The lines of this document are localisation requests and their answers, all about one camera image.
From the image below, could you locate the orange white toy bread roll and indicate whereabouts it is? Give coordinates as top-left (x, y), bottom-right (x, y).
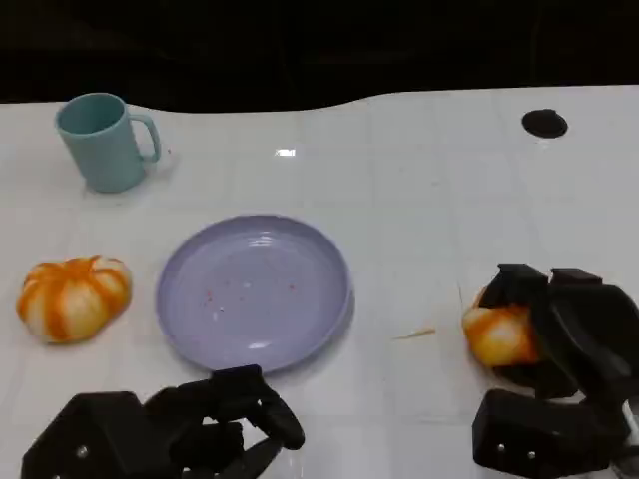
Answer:
top-left (461, 286), bottom-right (543, 368)
top-left (16, 255), bottom-right (134, 345)

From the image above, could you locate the thin orange sliver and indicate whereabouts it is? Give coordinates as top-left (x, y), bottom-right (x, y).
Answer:
top-left (390, 327), bottom-right (437, 341)

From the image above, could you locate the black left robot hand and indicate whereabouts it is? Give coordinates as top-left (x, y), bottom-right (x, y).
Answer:
top-left (20, 363), bottom-right (306, 479)

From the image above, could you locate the pale green mug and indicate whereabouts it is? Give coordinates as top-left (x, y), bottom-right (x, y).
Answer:
top-left (54, 92), bottom-right (163, 195)

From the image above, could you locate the black round table grommet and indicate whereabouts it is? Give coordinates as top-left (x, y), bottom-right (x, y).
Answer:
top-left (521, 109), bottom-right (570, 140)

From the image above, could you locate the lilac plate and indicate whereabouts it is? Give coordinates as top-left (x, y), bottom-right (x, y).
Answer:
top-left (156, 214), bottom-right (356, 376)

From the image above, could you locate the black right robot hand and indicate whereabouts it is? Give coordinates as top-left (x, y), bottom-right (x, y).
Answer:
top-left (471, 263), bottom-right (639, 474)

